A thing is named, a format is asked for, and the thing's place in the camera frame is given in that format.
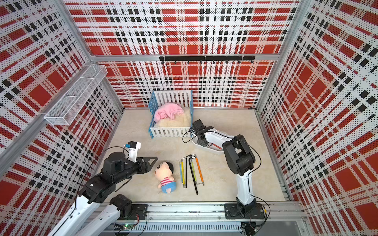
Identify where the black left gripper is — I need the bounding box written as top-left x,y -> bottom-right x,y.
114,156 -> 158,183

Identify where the orange hex key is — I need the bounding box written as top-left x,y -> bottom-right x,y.
189,153 -> 205,186

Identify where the large black hex key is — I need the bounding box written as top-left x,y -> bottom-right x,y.
189,157 -> 198,195

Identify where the thin black hex key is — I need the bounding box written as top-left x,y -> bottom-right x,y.
185,155 -> 192,188

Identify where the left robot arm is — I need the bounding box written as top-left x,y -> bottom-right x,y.
49,152 -> 158,236

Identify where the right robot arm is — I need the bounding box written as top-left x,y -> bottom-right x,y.
190,120 -> 256,207

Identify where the white plastic storage box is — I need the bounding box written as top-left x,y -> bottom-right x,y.
191,137 -> 224,155

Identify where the light blue hex key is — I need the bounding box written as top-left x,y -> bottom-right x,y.
179,161 -> 184,185

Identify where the yellow hex key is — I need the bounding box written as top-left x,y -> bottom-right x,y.
181,157 -> 185,188

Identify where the cream fluffy mattress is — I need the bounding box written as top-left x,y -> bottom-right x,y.
154,108 -> 192,128

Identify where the cartoon boy plush doll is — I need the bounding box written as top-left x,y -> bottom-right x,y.
154,161 -> 177,194

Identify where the pink cloth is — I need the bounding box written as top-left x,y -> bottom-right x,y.
154,103 -> 184,123

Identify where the white and blue toy crib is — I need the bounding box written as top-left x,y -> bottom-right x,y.
149,90 -> 194,138

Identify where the green circuit board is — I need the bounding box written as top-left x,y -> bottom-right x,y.
123,224 -> 134,230

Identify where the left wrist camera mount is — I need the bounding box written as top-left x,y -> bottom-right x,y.
125,141 -> 141,163

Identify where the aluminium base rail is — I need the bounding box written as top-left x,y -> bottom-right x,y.
103,202 -> 311,236

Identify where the black hook rail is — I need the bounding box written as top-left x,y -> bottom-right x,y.
159,56 -> 256,63

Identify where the white wire mesh basket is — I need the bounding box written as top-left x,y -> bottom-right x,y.
44,65 -> 107,125

